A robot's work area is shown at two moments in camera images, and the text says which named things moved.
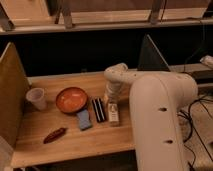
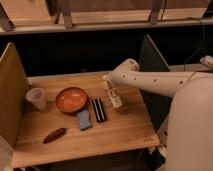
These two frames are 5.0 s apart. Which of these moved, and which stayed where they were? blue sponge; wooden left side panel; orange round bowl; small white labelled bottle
Moved: small white labelled bottle
Stayed: orange round bowl; wooden left side panel; blue sponge
